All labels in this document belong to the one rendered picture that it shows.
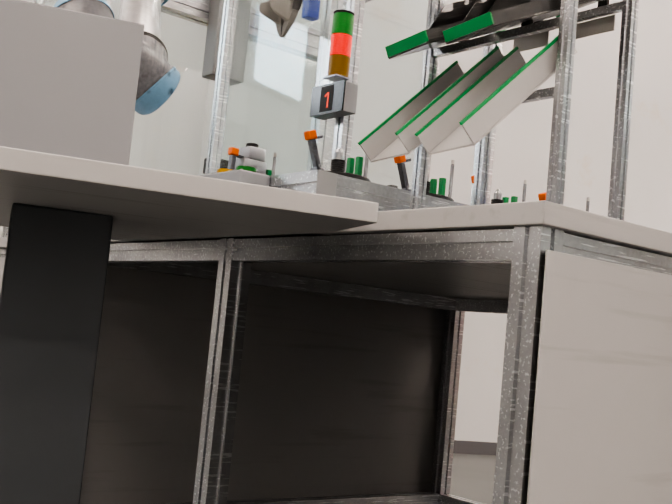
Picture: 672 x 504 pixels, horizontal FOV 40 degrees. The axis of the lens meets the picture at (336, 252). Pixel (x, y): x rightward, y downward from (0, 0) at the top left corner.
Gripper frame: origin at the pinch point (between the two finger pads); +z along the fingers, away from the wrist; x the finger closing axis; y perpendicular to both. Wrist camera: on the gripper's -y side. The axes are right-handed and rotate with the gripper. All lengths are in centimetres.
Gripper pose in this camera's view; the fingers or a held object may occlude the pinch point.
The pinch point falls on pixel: (286, 31)
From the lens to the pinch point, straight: 182.2
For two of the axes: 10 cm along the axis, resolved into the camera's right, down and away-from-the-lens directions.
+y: -7.8, -1.3, -6.2
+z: -1.0, 9.9, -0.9
